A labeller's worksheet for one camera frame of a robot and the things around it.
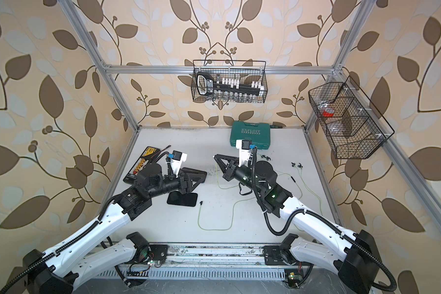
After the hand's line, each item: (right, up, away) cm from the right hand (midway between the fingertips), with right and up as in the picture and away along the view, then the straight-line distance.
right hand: (214, 157), depth 66 cm
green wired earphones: (+44, -8, +36) cm, 57 cm away
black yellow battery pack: (-41, -3, +36) cm, 55 cm away
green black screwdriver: (+38, +17, +57) cm, 71 cm away
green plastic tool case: (+24, +12, +46) cm, 53 cm away
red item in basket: (+49, +19, +16) cm, 55 cm away
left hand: (-6, -6, +3) cm, 9 cm away
